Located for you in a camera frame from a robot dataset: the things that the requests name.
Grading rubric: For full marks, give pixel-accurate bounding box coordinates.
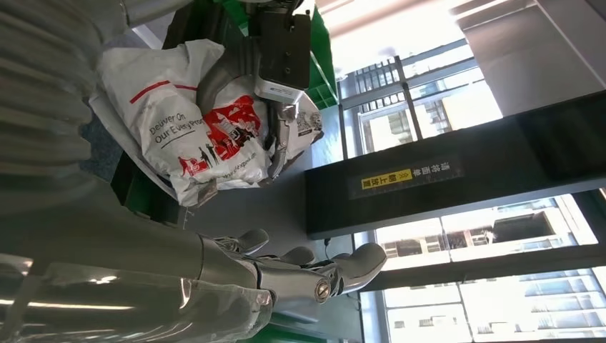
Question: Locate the black yellow column label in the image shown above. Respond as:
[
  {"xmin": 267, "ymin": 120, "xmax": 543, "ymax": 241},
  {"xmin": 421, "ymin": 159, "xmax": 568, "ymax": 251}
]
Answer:
[{"xmin": 347, "ymin": 158, "xmax": 465, "ymax": 201}]

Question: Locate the black scanner column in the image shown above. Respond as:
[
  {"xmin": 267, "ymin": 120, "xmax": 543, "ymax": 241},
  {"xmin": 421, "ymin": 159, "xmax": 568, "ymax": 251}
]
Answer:
[{"xmin": 304, "ymin": 89, "xmax": 606, "ymax": 241}]

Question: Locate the green plastic crate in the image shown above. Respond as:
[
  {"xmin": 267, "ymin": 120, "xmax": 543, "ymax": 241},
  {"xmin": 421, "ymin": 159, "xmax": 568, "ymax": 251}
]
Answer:
[{"xmin": 213, "ymin": 0, "xmax": 340, "ymax": 111}]

